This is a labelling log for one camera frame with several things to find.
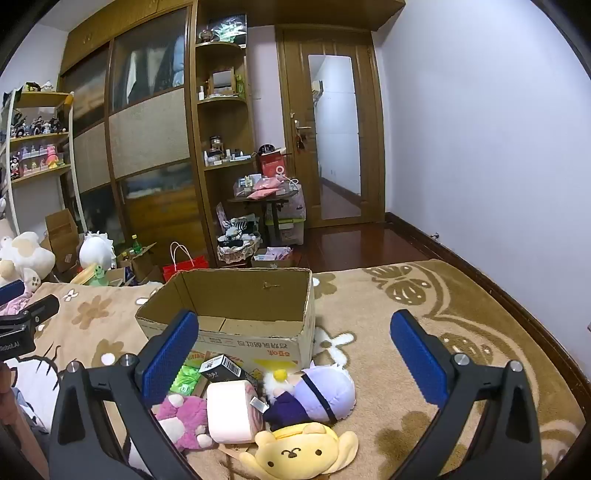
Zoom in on brown cardboard box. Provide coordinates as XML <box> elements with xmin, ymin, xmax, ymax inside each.
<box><xmin>135</xmin><ymin>268</ymin><xmax>317</xmax><ymax>376</ymax></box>

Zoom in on small round wooden table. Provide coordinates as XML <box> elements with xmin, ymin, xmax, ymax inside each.
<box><xmin>227</xmin><ymin>191</ymin><xmax>301</xmax><ymax>245</ymax></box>

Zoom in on wooden corner shelf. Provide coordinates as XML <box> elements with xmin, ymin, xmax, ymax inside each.
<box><xmin>191</xmin><ymin>0</ymin><xmax>259</xmax><ymax>268</ymax></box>

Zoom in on clear storage bin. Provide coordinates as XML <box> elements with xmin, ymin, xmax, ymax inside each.
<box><xmin>277</xmin><ymin>185</ymin><xmax>308</xmax><ymax>245</ymax></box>

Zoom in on yellow dog plush toy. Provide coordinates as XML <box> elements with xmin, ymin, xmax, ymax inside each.
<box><xmin>239</xmin><ymin>422</ymin><xmax>359</xmax><ymax>480</ymax></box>

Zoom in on white round plush toy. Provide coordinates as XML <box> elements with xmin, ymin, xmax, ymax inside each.
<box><xmin>78</xmin><ymin>231</ymin><xmax>116</xmax><ymax>271</ymax></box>

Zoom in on tall empty cardboard box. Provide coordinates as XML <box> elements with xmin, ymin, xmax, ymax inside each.
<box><xmin>44</xmin><ymin>210</ymin><xmax>81</xmax><ymax>273</ymax></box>

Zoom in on red box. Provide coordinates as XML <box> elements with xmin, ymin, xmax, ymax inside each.
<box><xmin>259</xmin><ymin>152</ymin><xmax>289</xmax><ymax>178</ymax></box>

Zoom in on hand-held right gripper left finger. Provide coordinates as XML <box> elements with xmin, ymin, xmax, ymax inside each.
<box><xmin>48</xmin><ymin>309</ymin><xmax>200</xmax><ymax>480</ymax></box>

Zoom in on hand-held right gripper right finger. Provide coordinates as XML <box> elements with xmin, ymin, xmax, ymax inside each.
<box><xmin>390</xmin><ymin>309</ymin><xmax>542</xmax><ymax>480</ymax></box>

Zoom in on row of dark figurines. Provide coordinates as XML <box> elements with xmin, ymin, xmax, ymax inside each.
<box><xmin>9</xmin><ymin>113</ymin><xmax>70</xmax><ymax>139</ymax></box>

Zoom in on cardboard box with bottles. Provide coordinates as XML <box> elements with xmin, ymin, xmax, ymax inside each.
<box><xmin>115</xmin><ymin>242</ymin><xmax>158</xmax><ymax>283</ymax></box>

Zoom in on white cream plush toy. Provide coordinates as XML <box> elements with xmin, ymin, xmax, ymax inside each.
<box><xmin>0</xmin><ymin>231</ymin><xmax>56</xmax><ymax>292</ymax></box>

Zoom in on pink roll cake plush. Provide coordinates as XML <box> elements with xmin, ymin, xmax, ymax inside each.
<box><xmin>206</xmin><ymin>379</ymin><xmax>269</xmax><ymax>445</ymax></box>

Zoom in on lace trimmed basket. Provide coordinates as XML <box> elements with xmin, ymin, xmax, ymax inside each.
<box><xmin>217</xmin><ymin>237</ymin><xmax>262</xmax><ymax>266</ymax></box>

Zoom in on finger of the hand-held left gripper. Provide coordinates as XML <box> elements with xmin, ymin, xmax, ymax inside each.
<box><xmin>0</xmin><ymin>294</ymin><xmax>61</xmax><ymax>335</ymax></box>
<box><xmin>0</xmin><ymin>279</ymin><xmax>26</xmax><ymax>306</ymax></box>

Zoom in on wooden door with glass panel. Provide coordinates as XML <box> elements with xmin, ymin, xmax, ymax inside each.
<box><xmin>277</xmin><ymin>25</ymin><xmax>386</xmax><ymax>229</ymax></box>

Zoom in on pink packets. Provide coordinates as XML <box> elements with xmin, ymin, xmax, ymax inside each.
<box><xmin>247</xmin><ymin>178</ymin><xmax>289</xmax><ymax>199</ymax></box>

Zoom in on lavender-haired plush doll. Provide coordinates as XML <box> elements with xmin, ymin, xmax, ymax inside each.
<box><xmin>264</xmin><ymin>362</ymin><xmax>357</xmax><ymax>428</ymax></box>

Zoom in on red paper bag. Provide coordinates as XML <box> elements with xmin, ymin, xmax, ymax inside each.
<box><xmin>161</xmin><ymin>242</ymin><xmax>208</xmax><ymax>283</ymax></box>

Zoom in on small black white box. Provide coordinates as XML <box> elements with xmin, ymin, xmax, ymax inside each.
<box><xmin>198</xmin><ymin>354</ymin><xmax>245</xmax><ymax>384</ymax></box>

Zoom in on cardboard box with pink items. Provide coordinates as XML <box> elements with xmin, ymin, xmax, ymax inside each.
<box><xmin>252</xmin><ymin>247</ymin><xmax>294</xmax><ymax>269</ymax></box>

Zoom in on green tissue packet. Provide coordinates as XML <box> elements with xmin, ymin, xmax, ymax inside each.
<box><xmin>168</xmin><ymin>364</ymin><xmax>204</xmax><ymax>398</ymax></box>

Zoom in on beige patterned blanket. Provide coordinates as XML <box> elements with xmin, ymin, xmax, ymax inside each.
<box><xmin>0</xmin><ymin>258</ymin><xmax>587</xmax><ymax>480</ymax></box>

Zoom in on pink bear plush toy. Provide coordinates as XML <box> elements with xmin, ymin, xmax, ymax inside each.
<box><xmin>154</xmin><ymin>393</ymin><xmax>218</xmax><ymax>453</ymax></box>

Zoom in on green frog toy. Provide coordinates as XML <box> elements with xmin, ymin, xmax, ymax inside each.
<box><xmin>83</xmin><ymin>263</ymin><xmax>109</xmax><ymax>287</ymax></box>

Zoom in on yellow figurine shelf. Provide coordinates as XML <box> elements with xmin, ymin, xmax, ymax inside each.
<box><xmin>0</xmin><ymin>90</ymin><xmax>77</xmax><ymax>232</ymax></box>

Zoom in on wooden sliding door wardrobe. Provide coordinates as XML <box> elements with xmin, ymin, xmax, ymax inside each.
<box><xmin>58</xmin><ymin>0</ymin><xmax>208</xmax><ymax>278</ymax></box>

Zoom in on person's left forearm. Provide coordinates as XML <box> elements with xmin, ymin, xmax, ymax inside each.
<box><xmin>0</xmin><ymin>362</ymin><xmax>49</xmax><ymax>480</ymax></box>

